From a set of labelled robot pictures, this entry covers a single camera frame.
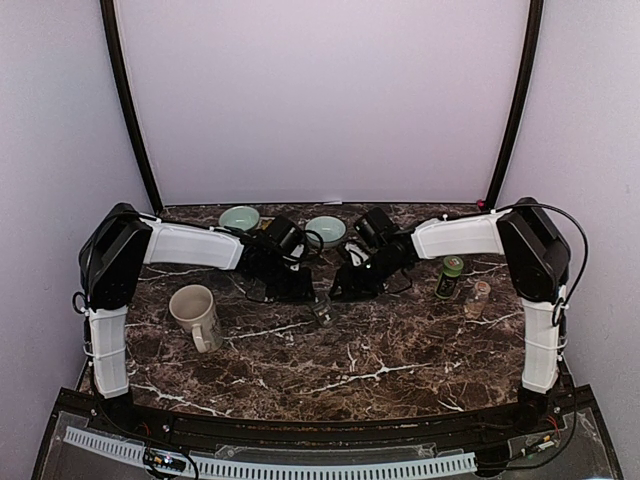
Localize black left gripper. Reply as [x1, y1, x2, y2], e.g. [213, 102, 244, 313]
[256, 255, 317, 302]

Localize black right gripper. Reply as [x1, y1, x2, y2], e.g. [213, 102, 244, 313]
[328, 250, 403, 302]

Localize clear weekly pill organizer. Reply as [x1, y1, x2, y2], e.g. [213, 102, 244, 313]
[311, 297, 336, 328]

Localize green lid pill bottle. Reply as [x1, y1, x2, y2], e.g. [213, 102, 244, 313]
[435, 255, 464, 299]

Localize clear bottle yellow capsules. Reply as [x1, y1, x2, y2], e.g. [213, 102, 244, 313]
[464, 281, 491, 320]

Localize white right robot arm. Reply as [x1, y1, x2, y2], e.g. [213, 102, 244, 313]
[329, 201, 579, 434]

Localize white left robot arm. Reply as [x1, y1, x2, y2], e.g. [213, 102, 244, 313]
[72, 203, 317, 436]

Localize light blue ribbed bowl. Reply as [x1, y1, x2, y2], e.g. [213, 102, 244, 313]
[305, 216, 347, 249]

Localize square floral ceramic plate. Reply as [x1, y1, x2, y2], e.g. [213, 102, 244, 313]
[257, 216, 281, 235]

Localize small celadon bowl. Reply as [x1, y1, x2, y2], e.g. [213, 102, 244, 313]
[218, 206, 261, 232]

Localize beige ceramic mug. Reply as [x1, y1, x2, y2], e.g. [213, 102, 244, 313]
[169, 284, 223, 354]

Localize white slotted cable duct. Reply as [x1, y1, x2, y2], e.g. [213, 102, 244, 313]
[63, 427, 477, 480]

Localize black front rail base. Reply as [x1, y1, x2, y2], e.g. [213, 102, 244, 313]
[32, 386, 622, 479]

